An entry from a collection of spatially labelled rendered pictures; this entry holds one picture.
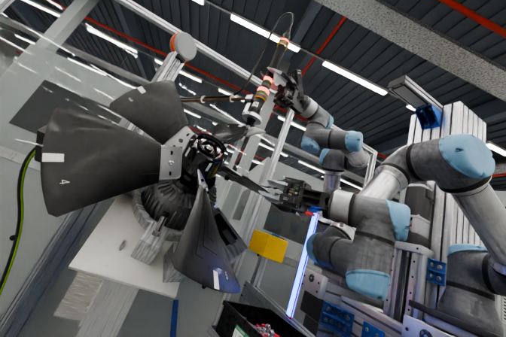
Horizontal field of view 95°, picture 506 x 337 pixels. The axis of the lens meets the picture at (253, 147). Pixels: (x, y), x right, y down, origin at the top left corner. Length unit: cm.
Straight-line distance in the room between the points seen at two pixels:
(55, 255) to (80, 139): 79
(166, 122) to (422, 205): 114
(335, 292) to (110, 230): 96
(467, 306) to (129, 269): 97
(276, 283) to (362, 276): 117
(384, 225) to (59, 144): 67
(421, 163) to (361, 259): 36
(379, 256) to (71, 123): 67
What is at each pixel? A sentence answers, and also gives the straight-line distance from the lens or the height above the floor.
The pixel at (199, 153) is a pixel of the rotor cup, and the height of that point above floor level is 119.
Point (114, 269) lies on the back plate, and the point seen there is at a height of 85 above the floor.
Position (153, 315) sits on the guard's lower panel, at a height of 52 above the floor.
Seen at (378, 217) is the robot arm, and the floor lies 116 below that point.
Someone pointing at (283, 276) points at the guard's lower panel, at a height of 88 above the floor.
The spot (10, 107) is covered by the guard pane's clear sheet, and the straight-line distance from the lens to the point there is 162.
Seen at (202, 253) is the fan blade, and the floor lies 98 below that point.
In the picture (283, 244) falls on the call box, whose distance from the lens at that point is 107.
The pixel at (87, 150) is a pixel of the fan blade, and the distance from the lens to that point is 60.
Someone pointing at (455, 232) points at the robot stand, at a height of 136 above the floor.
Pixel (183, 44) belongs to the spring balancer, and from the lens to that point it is 151.
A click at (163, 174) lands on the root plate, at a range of 66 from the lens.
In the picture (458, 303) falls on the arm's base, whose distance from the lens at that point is 106.
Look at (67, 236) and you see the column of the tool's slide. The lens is 131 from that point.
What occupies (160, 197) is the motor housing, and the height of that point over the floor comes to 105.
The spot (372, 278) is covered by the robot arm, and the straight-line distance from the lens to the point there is 54.
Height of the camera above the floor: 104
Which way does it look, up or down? 19 degrees up
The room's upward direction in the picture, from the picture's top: 22 degrees clockwise
